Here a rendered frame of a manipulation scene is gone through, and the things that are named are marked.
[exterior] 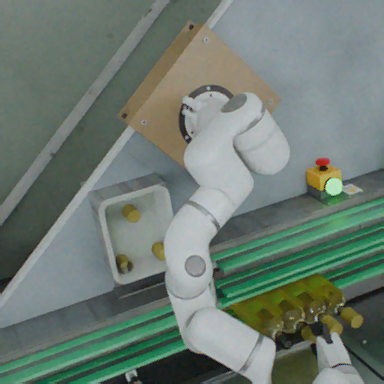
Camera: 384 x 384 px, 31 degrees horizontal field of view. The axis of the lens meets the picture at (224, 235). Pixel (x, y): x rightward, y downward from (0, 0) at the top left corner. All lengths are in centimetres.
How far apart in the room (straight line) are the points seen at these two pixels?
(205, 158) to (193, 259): 19
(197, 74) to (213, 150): 36
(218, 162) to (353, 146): 76
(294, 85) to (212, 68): 30
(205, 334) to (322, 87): 86
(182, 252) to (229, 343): 19
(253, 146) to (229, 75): 33
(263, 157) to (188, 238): 23
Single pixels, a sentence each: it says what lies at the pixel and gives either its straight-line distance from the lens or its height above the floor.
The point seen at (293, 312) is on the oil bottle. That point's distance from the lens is 164.
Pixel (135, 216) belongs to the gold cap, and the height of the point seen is 81.
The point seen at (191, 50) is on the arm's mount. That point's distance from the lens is 159.
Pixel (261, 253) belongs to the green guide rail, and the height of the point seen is 96.
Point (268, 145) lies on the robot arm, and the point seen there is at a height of 115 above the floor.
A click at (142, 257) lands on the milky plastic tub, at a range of 175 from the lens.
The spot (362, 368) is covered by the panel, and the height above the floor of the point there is 118.
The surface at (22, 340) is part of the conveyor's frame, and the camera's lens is 169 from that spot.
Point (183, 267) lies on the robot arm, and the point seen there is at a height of 125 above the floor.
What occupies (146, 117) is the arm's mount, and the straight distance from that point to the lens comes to 157.
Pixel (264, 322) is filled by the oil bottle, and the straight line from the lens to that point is 162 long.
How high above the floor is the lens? 229
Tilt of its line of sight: 56 degrees down
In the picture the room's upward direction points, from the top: 130 degrees clockwise
